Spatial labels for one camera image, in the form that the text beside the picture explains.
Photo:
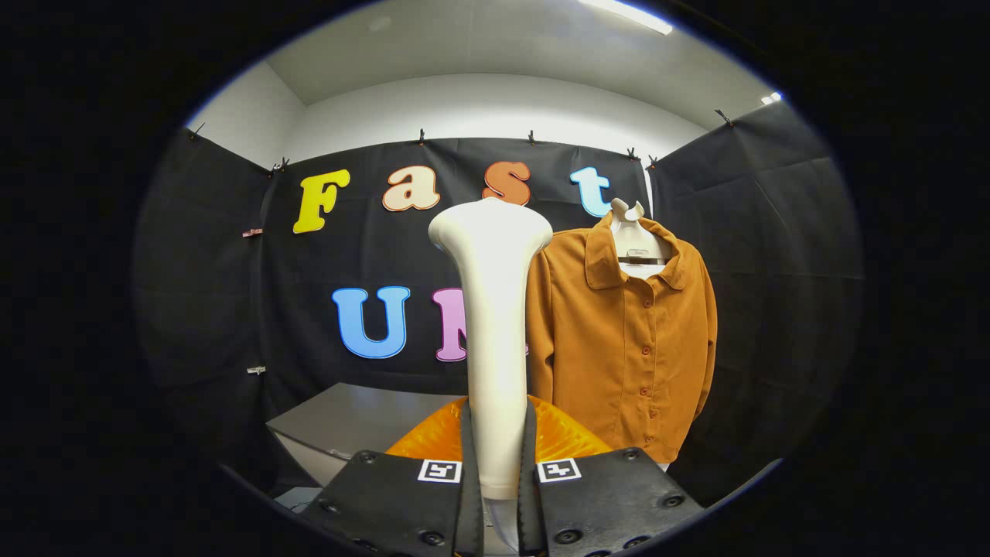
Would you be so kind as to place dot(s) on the grey cabinet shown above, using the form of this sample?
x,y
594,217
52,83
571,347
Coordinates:
x,y
348,422

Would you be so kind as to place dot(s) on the orange button-up shirt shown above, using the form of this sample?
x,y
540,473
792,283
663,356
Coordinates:
x,y
619,363

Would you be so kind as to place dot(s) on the white clothes hanger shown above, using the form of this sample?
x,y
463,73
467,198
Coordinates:
x,y
636,240

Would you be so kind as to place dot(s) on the small ceiling light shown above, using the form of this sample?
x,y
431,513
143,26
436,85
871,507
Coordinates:
x,y
771,98

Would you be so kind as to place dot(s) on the long ceiling light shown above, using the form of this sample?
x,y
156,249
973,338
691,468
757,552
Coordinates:
x,y
626,15

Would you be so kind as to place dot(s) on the white garment steamer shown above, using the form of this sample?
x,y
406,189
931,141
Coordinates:
x,y
495,309

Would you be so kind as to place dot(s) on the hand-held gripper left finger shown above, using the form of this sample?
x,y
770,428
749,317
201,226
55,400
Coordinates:
x,y
468,503

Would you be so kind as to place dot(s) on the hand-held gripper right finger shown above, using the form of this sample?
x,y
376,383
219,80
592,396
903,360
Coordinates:
x,y
530,510

